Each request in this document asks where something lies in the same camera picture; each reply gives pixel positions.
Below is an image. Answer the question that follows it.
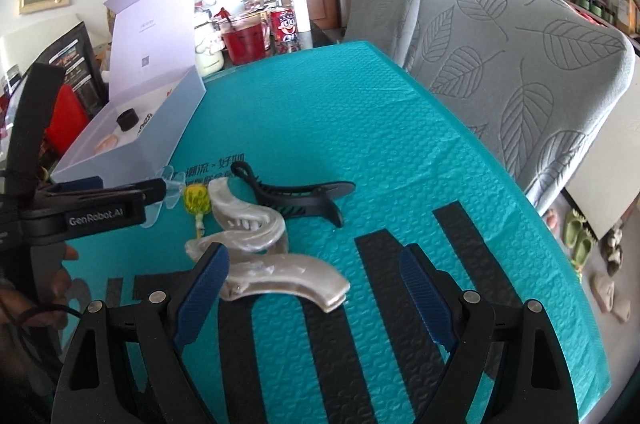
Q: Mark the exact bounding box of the red cartoon can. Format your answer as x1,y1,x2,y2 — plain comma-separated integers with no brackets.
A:
269,7,300,54

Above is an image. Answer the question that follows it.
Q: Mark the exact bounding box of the red cylindrical canister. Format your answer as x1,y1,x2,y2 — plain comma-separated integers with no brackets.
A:
44,84,89,156

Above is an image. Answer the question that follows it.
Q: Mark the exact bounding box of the person's left hand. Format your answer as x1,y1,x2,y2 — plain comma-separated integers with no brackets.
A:
0,243,82,385

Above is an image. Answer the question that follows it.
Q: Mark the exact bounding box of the black white checkered scrunchie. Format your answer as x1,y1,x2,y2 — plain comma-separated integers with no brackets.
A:
137,113,153,136

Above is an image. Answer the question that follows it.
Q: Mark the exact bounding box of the red translucent pitcher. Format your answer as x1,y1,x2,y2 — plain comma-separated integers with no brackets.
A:
219,12,267,66

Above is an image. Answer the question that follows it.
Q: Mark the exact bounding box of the black claw hair clip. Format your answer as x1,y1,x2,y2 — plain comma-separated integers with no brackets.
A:
231,162,356,228

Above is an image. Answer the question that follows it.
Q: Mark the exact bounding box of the yellow flower hair pin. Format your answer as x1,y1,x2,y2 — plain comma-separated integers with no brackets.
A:
182,184,212,239

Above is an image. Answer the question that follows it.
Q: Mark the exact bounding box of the white paper roll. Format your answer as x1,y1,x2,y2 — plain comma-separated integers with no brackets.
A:
291,0,312,49

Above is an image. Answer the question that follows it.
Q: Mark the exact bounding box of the white open gift box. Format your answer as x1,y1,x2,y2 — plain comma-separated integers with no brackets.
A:
52,0,205,187

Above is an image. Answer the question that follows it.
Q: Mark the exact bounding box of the white cartoon mug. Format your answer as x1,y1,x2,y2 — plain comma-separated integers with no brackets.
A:
194,2,224,77

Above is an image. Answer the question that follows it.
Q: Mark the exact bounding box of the pink shell hair clip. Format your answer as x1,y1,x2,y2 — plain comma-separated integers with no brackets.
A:
94,134,119,154

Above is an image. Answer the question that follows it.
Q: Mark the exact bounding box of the near grey leaf-pattern chair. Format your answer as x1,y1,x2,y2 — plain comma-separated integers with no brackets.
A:
405,0,636,212

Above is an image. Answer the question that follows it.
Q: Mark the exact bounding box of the black snack bag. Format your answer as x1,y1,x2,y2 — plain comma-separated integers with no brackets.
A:
36,22,108,118

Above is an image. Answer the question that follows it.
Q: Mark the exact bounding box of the teal bubble mailer mat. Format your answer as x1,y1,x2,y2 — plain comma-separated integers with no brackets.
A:
60,40,614,424

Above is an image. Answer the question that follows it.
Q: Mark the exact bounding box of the black round hair tie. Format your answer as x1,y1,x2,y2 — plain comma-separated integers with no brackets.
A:
116,108,141,132

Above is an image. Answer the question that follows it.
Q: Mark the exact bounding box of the pearl white wavy hair clip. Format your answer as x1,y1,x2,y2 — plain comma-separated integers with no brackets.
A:
184,178,350,314

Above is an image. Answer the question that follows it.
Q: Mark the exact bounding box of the clear plastic hair clip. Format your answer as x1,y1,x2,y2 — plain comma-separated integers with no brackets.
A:
141,165,186,229

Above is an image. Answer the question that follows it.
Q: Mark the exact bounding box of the far grey chair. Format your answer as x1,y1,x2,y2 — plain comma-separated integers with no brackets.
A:
343,0,420,66

